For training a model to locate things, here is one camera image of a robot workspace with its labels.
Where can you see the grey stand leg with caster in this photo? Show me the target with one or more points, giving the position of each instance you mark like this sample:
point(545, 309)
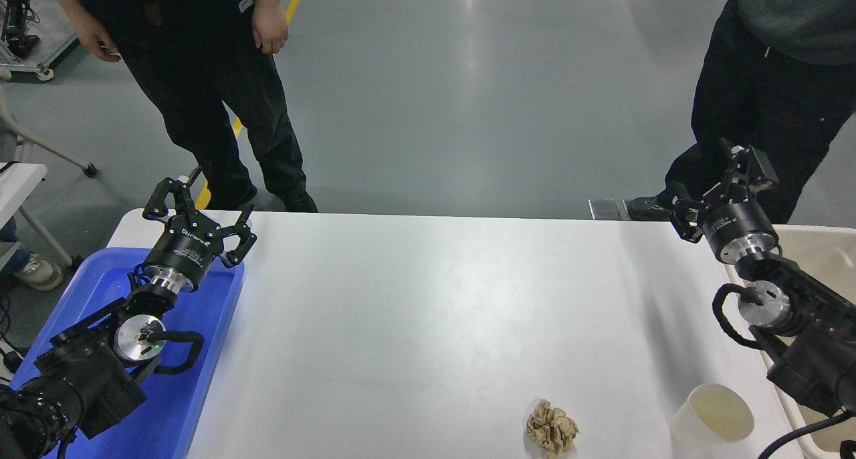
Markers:
point(89, 171)

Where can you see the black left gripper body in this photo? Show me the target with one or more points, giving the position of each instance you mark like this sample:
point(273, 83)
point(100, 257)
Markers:
point(187, 251)

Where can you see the person's right hand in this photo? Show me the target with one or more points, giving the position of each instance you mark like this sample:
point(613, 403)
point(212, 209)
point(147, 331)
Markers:
point(93, 39)

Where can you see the large pale bin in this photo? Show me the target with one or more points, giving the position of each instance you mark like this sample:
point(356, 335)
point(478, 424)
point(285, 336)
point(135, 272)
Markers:
point(822, 251)

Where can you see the white paper cup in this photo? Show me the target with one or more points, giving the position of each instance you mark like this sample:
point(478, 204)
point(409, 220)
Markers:
point(695, 422)

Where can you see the black equipment on cart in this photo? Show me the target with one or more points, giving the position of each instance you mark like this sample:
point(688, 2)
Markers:
point(17, 24)

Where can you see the small white side table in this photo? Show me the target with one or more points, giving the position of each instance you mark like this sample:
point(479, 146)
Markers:
point(17, 185)

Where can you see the metal wheeled cart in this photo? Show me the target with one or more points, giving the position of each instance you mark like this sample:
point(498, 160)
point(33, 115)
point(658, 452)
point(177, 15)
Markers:
point(57, 47)

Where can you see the blue plastic tray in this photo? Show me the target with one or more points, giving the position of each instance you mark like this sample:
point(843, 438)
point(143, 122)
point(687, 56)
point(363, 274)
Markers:
point(200, 325)

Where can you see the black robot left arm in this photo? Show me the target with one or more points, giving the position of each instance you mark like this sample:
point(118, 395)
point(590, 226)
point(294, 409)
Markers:
point(87, 379)

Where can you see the person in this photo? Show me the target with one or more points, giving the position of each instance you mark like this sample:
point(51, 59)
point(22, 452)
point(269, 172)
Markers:
point(194, 77)
point(762, 91)
point(40, 273)

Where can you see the metal floor plate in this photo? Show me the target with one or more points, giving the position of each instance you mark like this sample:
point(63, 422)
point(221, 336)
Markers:
point(605, 209)

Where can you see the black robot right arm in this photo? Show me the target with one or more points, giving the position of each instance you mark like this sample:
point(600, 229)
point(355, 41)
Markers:
point(816, 358)

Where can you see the crumpled tan paper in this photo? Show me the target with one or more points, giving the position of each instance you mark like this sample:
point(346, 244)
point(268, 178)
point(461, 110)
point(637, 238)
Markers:
point(552, 429)

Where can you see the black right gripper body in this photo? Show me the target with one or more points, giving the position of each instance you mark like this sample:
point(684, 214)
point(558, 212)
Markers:
point(739, 221)

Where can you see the person's left hand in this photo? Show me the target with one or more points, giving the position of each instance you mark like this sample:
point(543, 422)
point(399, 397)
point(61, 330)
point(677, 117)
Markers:
point(269, 27)

